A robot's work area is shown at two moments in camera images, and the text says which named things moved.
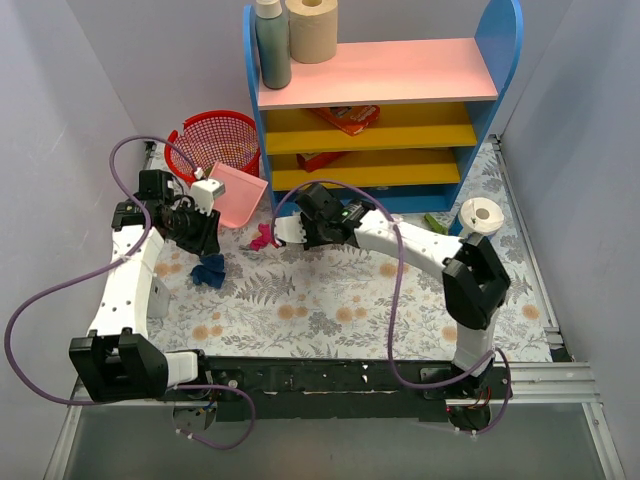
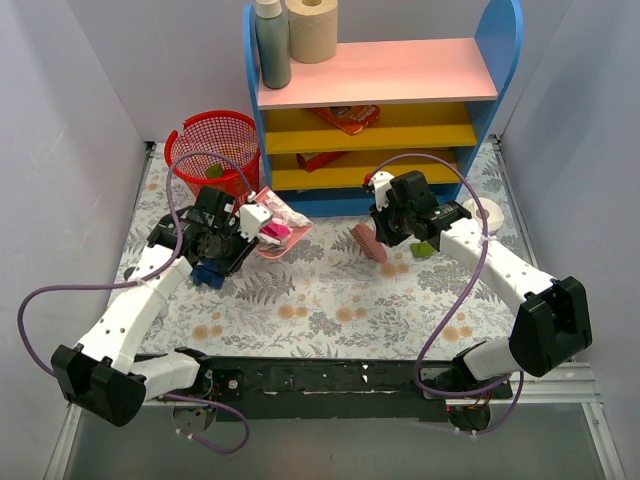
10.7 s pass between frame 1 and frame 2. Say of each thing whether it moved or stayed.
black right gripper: moved
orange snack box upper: stayed
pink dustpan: moved
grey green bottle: stayed
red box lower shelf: stayed
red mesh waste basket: stayed
